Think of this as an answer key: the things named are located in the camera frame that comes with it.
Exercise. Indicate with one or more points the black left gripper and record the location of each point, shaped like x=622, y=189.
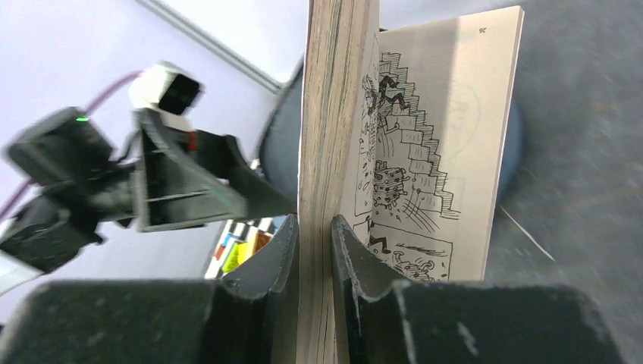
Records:
x=82, y=186

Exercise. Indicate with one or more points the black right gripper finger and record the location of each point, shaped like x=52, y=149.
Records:
x=248, y=316
x=246, y=195
x=383, y=317

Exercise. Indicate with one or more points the orange yellow toy block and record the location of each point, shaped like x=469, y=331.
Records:
x=252, y=245

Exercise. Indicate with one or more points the blue student backpack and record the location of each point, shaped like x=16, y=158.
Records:
x=279, y=148

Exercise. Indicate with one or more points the green toy block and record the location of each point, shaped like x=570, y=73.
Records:
x=235, y=257

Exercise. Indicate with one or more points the black white chessboard mat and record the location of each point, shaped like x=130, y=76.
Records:
x=238, y=231

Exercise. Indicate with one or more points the purple paperback book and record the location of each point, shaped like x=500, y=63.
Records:
x=402, y=133

